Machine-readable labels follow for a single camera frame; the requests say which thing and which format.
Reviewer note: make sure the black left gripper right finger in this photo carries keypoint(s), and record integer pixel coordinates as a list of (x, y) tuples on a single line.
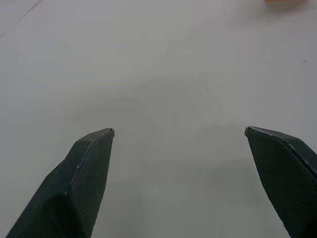
[(287, 178)]

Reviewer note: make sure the orange object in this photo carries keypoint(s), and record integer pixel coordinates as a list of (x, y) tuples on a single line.
[(290, 1)]

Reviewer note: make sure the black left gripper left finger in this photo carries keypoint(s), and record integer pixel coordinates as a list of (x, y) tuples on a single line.
[(74, 188)]

